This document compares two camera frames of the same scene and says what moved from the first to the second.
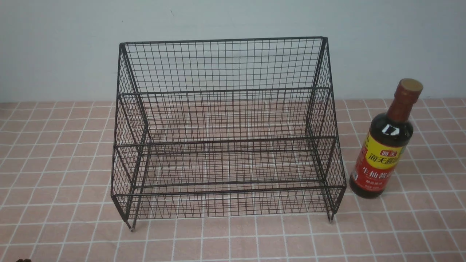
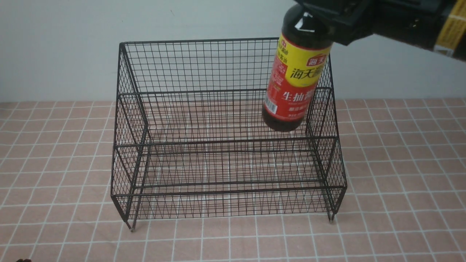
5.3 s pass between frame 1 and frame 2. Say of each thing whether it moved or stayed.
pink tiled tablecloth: stayed
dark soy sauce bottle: moved
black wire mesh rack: stayed
